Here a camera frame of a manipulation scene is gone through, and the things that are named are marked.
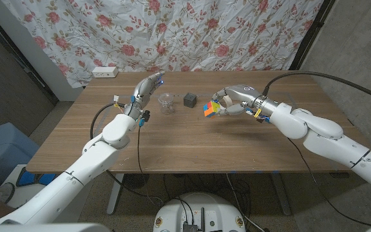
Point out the multicolour two-by-two rubiks cube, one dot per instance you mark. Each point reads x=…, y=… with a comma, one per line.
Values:
x=209, y=111

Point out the clear glass jar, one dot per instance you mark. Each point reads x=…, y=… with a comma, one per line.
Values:
x=166, y=104

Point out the white table leg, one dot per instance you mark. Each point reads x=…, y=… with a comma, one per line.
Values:
x=114, y=193

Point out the dark grey block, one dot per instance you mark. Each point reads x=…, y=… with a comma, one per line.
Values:
x=189, y=100

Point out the blue upholstered seat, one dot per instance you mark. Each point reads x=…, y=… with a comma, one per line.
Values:
x=2, y=148

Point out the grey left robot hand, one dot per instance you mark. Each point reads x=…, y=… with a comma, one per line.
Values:
x=142, y=93

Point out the black round floor object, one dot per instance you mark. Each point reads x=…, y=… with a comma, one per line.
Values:
x=136, y=180

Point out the grey table leg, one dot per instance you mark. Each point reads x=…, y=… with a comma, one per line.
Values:
x=281, y=193

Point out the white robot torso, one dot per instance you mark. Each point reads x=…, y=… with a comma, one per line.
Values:
x=198, y=209

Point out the floral print backdrop cloth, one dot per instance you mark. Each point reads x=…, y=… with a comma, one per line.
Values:
x=172, y=32

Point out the white power strip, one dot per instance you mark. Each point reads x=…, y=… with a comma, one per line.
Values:
x=105, y=71

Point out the black backdrop stand pole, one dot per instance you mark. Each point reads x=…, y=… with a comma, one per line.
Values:
x=21, y=58
x=311, y=35

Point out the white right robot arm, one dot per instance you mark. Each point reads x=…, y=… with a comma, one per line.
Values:
x=327, y=138

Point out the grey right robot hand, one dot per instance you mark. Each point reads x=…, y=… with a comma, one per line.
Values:
x=250, y=96

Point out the white and blue floor machine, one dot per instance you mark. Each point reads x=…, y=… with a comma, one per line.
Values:
x=27, y=190

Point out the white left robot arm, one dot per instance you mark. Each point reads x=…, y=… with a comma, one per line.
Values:
x=92, y=158

